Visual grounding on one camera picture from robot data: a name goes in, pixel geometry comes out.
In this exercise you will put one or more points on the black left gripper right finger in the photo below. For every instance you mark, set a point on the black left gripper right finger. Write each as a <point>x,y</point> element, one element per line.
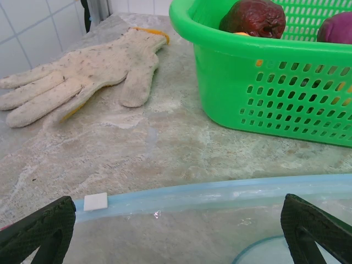
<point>291,220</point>

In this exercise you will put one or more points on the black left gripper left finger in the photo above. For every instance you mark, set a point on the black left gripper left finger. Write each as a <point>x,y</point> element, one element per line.
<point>63,220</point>

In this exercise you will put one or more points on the white zipper slider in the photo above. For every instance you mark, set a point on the white zipper slider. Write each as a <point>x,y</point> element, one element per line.
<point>95,202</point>

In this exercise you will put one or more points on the clear zip-top bag blue zipper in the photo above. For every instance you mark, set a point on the clear zip-top bag blue zipper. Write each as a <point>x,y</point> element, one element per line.
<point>192,233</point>

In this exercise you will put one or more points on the orange yellow toy fruit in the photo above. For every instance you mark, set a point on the orange yellow toy fruit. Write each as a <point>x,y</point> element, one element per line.
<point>242,34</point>

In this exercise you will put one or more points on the pink item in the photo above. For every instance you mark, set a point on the pink item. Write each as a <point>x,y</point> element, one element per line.
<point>338,30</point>

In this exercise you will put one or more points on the dark red toy fruit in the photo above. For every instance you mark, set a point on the dark red toy fruit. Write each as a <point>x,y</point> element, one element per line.
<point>255,19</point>

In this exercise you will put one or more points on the green perforated plastic basket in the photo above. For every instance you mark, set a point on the green perforated plastic basket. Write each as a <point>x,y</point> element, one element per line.
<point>220,82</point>

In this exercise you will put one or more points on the cream knitted work glove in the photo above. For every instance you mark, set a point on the cream knitted work glove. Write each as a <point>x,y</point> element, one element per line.
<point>96,66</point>

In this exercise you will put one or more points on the aluminium corner post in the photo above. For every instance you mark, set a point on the aluminium corner post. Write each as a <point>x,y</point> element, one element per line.
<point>100,8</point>

